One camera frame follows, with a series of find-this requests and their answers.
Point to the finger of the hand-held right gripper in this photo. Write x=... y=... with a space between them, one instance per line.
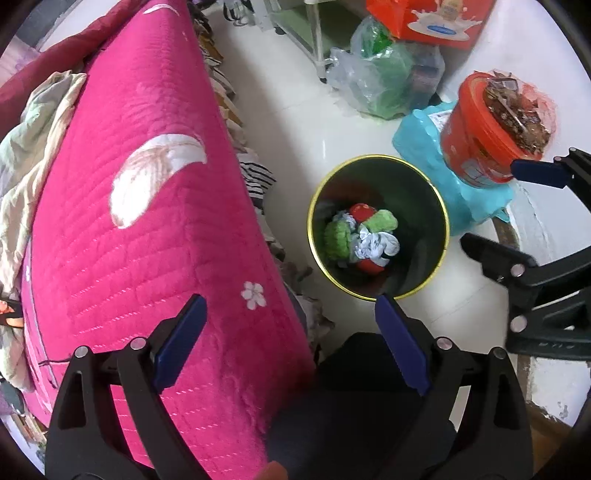
x=489 y=254
x=535 y=170

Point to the dark red blanket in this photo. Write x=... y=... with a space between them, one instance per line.
x=41 y=60

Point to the pink quilted bed cover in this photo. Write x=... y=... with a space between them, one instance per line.
x=152 y=240

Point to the pale green quilt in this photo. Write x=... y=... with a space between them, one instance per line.
x=32 y=152

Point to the black white striped cloth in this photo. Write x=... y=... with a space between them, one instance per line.
x=258 y=180

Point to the teal plastic bag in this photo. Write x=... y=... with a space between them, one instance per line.
x=429 y=152

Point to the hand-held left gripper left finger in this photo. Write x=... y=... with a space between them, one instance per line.
x=181 y=344

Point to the orange plastic bucket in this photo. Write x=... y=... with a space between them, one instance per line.
x=480 y=143

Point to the grey blue sock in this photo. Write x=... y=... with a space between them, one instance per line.
x=374 y=244

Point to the black bin with yellow rim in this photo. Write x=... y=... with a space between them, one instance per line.
x=415 y=207

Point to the white shelf rack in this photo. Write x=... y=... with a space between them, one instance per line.
x=300 y=27

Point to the green sock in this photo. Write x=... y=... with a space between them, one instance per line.
x=337 y=240
x=381 y=221

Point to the red sock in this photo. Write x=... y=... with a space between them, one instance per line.
x=371 y=267
x=362 y=212

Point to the clear plastic bag green contents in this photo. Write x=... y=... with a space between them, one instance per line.
x=383 y=78

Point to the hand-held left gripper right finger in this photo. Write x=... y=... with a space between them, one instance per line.
x=400 y=346

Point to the orange carton box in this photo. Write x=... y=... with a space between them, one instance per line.
x=429 y=21

